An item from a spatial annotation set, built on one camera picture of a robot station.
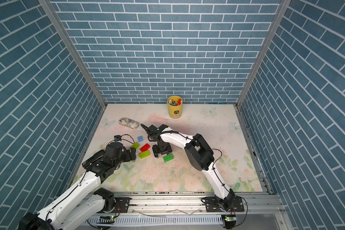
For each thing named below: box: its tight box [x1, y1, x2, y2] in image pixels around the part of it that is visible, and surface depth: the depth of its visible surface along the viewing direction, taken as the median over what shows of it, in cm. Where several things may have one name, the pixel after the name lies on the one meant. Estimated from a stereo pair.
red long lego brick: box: [139, 143, 151, 153], surface depth 96 cm
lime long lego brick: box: [130, 141, 140, 150], surface depth 96 cm
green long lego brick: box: [162, 153, 175, 163], surface depth 91 cm
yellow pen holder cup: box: [167, 95, 184, 119], surface depth 107 cm
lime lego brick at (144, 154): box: [138, 149, 151, 159], surface depth 93 cm
